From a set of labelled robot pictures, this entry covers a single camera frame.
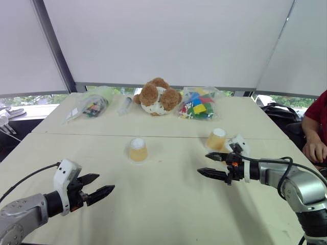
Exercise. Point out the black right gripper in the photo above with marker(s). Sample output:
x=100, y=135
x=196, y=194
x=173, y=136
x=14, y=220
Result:
x=236, y=168

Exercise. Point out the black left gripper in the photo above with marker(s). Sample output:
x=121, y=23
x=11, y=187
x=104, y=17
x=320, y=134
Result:
x=76, y=194

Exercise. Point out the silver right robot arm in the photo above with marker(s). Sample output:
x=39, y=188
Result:
x=301, y=183

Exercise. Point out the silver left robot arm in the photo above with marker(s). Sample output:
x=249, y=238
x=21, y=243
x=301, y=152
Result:
x=23, y=211

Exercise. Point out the bystander bare hand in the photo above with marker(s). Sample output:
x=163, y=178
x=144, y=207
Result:
x=314, y=150

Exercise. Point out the tan paper cup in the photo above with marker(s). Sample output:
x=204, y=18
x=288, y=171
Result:
x=138, y=151
x=225, y=148
x=216, y=140

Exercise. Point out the clear bag of colourful blocks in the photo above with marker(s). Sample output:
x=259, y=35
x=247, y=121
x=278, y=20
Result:
x=198, y=106

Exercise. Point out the clear bag of dark parts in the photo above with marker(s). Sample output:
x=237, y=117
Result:
x=92, y=107

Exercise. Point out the black backpack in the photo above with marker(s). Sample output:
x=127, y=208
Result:
x=281, y=114

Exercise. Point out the clear plastic syringe packet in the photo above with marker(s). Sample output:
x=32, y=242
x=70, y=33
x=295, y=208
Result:
x=125, y=103

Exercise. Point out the brown and white plush bear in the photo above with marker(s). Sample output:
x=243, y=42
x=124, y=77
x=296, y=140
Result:
x=150, y=95

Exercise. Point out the pale green plastic bag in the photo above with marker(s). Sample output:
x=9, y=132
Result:
x=105, y=91

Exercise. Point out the grey sandals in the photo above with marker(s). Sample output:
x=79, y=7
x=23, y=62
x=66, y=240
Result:
x=12, y=111

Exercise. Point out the person in red shirt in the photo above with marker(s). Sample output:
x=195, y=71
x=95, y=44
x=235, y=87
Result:
x=318, y=109

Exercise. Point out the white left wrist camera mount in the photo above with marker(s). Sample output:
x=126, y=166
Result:
x=65, y=171

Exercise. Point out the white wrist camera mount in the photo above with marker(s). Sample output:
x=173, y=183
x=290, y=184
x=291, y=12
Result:
x=65, y=171
x=240, y=140

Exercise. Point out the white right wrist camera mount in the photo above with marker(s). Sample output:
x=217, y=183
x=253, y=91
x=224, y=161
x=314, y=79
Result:
x=240, y=140

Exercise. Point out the grey horizontal window frame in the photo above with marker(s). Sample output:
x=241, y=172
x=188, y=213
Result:
x=163, y=85

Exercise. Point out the grey window post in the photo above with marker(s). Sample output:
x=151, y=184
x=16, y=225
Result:
x=55, y=48

